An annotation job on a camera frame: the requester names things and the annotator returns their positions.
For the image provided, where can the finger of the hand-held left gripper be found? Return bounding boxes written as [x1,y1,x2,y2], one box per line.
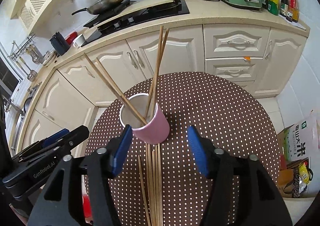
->
[11,126,90,164]
[17,128,70,156]

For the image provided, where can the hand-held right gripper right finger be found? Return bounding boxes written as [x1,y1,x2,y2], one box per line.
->
[187,125,293,226]

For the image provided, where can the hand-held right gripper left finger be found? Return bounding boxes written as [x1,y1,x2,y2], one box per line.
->
[26,124,133,226]

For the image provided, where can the pink cup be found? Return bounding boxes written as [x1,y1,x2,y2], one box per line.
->
[119,93,170,144]

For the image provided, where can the group of wooden chopsticks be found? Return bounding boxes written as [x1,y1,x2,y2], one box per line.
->
[137,142,163,226]

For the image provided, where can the steel kitchen sink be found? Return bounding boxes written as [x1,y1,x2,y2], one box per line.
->
[10,82,43,151]

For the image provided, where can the round polka dot table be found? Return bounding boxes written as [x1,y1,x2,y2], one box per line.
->
[84,71,282,226]

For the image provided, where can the steel faucet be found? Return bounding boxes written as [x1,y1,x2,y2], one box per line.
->
[0,96,12,114]

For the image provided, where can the red plastic object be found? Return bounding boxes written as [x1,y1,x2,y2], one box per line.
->
[84,195,92,218]

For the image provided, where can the hanging metal ladle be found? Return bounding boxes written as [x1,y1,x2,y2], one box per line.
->
[15,53,38,81]

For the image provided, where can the stack of bowls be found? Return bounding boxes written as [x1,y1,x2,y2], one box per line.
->
[42,51,57,66]

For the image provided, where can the cream cabinet drawer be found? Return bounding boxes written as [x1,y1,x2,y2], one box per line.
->
[205,58,263,83]
[203,26,270,59]

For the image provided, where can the cardboard box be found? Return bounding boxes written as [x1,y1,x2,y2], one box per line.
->
[277,126,300,199]

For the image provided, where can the black kettle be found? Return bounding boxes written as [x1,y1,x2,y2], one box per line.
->
[49,31,69,56]

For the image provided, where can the white mug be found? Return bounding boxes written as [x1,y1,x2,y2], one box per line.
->
[72,33,87,49]

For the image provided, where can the red container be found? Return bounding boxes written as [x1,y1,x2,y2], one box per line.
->
[65,31,78,44]

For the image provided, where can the cream base cabinets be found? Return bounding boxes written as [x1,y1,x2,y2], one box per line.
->
[21,25,308,156]

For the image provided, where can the white rice bag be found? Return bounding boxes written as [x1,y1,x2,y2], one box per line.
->
[284,113,320,163]

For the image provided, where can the patterned shopping bag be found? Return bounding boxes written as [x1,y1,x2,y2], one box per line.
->
[286,160,314,198]

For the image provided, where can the steel wok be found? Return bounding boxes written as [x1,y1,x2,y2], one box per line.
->
[72,0,132,16]

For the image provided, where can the black glass gas hob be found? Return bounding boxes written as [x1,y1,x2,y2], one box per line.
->
[80,0,190,47]

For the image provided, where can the white paper sheet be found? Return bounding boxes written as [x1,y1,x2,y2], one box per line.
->
[277,15,307,30]

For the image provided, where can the dark sauce bottle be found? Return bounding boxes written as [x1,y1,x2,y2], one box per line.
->
[280,0,289,18]

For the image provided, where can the orange oil bottle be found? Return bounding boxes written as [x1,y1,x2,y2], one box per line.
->
[287,0,299,23]

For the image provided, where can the metal wall utensil rack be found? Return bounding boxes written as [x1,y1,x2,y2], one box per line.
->
[7,35,37,61]

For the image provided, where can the cream lattice wall cabinet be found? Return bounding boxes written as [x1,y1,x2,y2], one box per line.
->
[12,0,74,36]

